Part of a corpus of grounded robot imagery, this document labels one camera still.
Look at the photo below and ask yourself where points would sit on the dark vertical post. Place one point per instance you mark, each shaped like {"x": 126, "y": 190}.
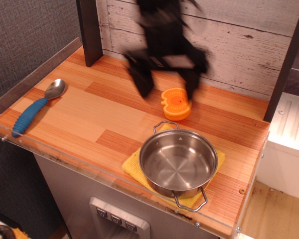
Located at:
{"x": 283, "y": 75}
{"x": 90, "y": 31}

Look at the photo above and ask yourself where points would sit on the clear acrylic edge guard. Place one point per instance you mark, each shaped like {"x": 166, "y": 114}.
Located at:
{"x": 113, "y": 160}

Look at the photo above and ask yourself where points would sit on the yellow folded cloth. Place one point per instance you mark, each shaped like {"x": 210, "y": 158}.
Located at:
{"x": 131, "y": 166}

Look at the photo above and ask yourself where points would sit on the yellow object bottom left corner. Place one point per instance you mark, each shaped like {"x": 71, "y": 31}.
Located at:
{"x": 18, "y": 234}

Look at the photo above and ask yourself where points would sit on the dark left vertical post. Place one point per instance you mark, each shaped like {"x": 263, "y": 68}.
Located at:
{"x": 90, "y": 31}

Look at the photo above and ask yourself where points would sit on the stainless steel pot with handles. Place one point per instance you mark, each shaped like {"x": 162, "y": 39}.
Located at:
{"x": 178, "y": 163}

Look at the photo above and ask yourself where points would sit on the silver panel with buttons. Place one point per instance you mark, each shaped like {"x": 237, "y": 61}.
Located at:
{"x": 112, "y": 222}

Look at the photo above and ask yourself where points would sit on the orange toy pumpkin half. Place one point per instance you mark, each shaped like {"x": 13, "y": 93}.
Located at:
{"x": 176, "y": 105}

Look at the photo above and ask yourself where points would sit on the dark right vertical post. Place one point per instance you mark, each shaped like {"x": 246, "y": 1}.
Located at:
{"x": 283, "y": 75}

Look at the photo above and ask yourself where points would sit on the metal spoon with blue handle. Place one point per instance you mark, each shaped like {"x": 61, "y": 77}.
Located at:
{"x": 54, "y": 90}

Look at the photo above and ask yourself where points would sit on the grey toy kitchen cabinet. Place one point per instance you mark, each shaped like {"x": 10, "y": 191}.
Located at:
{"x": 72, "y": 192}

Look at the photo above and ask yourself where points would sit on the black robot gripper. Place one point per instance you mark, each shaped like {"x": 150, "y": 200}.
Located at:
{"x": 163, "y": 27}

